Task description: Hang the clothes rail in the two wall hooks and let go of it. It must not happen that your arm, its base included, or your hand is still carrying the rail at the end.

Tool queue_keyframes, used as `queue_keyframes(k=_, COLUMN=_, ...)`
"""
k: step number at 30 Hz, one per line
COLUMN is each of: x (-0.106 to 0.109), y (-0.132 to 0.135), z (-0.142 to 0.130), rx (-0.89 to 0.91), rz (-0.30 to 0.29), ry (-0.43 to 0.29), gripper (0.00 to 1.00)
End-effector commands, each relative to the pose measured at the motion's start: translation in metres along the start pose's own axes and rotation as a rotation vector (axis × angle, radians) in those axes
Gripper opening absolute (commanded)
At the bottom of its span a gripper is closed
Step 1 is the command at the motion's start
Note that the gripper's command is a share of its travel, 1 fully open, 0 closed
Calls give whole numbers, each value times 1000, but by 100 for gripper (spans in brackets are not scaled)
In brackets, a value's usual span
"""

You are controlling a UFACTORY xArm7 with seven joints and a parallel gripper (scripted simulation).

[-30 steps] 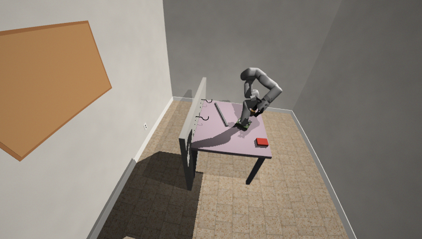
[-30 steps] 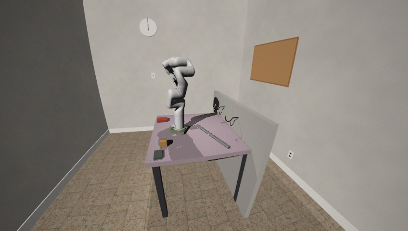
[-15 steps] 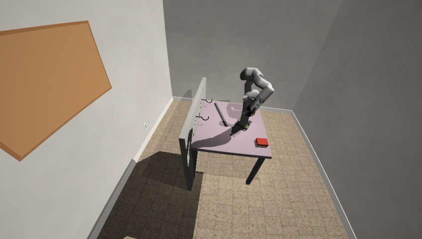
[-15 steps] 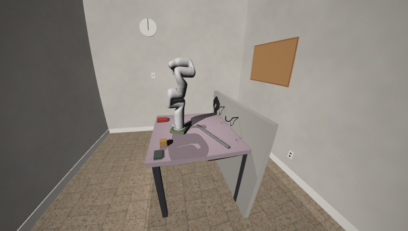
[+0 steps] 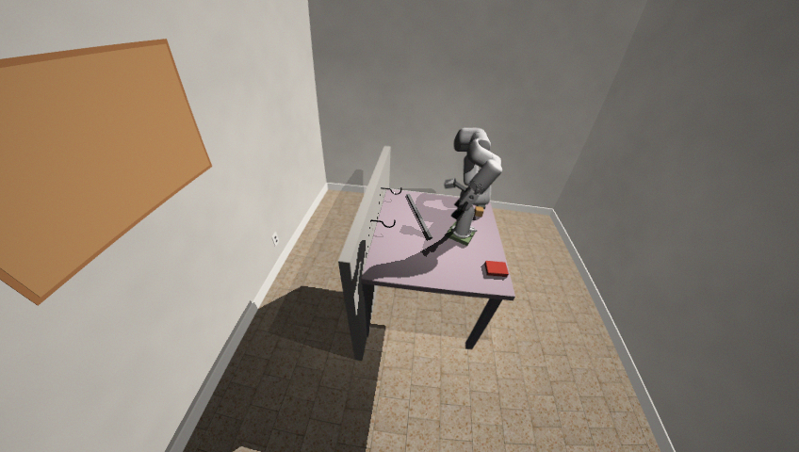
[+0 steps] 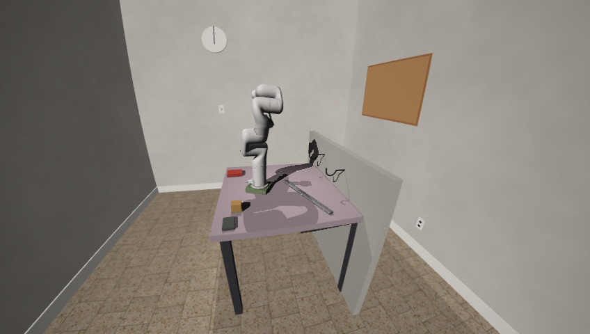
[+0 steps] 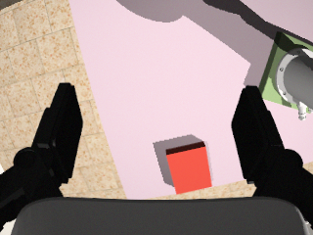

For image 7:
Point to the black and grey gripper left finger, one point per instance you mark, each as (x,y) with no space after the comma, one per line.
(49,159)

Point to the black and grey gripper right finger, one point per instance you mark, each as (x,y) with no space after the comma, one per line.
(276,171)

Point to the red rectangular block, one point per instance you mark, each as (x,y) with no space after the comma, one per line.
(189,167)

